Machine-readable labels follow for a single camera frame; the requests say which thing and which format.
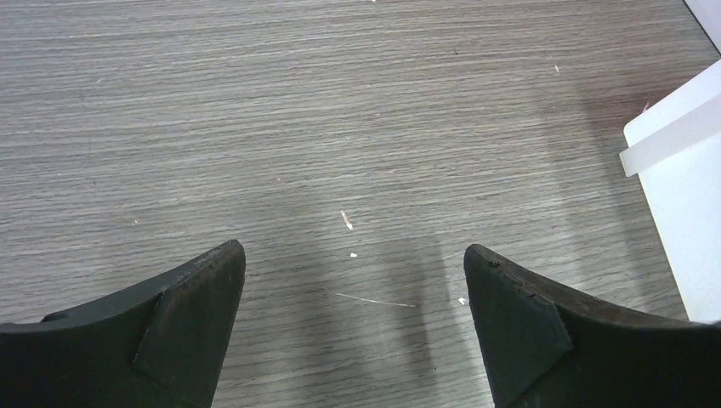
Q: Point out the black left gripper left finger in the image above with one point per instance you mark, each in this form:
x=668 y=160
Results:
x=158 y=343

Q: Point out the white plastic bin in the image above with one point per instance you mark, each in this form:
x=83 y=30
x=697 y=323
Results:
x=673 y=148

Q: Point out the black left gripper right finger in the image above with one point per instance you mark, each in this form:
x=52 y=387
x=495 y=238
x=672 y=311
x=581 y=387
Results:
x=545 y=344

